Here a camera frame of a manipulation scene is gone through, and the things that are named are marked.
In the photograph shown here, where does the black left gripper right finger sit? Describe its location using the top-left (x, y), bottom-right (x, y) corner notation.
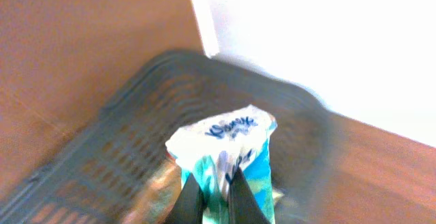
top-left (228, 168), bottom-right (270, 224)

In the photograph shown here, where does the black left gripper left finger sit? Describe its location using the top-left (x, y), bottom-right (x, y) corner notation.
top-left (165, 174), bottom-right (204, 224)

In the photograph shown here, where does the Kleenex tissue pack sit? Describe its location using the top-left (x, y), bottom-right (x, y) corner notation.
top-left (166, 105), bottom-right (277, 223)

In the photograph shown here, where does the grey plastic mesh basket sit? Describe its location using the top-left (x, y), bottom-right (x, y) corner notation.
top-left (1, 50), bottom-right (333, 223)

